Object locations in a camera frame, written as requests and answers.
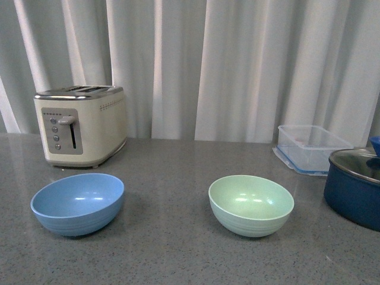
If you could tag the clear plastic food container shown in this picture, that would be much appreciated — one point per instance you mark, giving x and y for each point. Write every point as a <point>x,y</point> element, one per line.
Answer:
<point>306,148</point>

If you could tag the glass pot lid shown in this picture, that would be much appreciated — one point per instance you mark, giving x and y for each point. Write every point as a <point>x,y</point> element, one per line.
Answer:
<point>362,163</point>

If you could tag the dark blue pot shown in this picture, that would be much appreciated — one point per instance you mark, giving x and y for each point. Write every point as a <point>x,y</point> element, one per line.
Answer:
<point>353,198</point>

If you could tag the blue bowl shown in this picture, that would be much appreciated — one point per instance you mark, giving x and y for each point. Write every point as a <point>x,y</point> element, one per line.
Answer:
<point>80,204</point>

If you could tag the cream two-slot toaster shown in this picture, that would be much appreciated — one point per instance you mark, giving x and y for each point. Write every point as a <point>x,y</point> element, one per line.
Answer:
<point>81,125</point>

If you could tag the white curtain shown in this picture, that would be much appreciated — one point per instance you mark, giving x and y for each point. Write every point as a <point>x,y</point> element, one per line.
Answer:
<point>200,70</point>

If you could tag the green bowl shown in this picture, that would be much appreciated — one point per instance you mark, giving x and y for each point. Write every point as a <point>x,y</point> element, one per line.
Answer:
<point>250,206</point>

